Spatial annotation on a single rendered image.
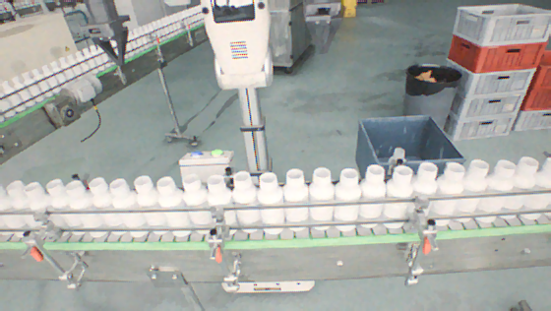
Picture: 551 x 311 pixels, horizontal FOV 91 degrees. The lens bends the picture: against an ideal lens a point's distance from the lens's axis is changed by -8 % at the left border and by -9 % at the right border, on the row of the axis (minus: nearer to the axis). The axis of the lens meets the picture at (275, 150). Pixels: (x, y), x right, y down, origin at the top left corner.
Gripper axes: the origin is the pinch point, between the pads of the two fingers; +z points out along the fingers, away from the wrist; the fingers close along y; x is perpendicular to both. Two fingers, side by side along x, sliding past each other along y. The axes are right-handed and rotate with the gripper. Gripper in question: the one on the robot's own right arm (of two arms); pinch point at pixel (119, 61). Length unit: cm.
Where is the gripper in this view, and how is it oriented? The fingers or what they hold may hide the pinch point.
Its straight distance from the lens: 76.4
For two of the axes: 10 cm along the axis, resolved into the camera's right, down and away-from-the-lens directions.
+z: 0.7, 8.2, 5.7
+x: 10.0, -0.5, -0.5
